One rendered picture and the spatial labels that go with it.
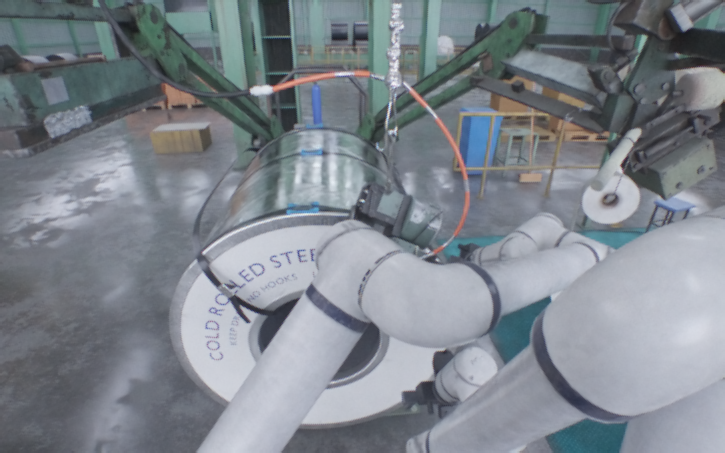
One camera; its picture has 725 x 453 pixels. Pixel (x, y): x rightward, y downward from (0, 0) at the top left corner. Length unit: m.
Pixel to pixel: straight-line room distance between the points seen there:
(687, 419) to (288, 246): 1.09
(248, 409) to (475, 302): 0.38
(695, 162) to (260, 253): 1.43
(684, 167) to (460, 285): 1.07
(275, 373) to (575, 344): 0.42
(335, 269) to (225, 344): 1.10
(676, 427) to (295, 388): 0.47
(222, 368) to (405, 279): 1.32
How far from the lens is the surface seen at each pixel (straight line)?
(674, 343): 0.32
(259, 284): 1.38
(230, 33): 5.84
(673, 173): 1.44
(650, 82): 1.35
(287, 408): 0.62
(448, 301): 0.49
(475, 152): 5.60
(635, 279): 0.32
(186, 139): 7.37
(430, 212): 1.10
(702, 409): 0.49
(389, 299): 0.49
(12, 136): 1.02
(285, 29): 7.50
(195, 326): 1.57
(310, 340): 0.57
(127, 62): 1.44
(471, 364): 0.83
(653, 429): 0.53
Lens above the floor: 1.89
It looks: 28 degrees down
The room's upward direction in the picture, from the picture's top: straight up
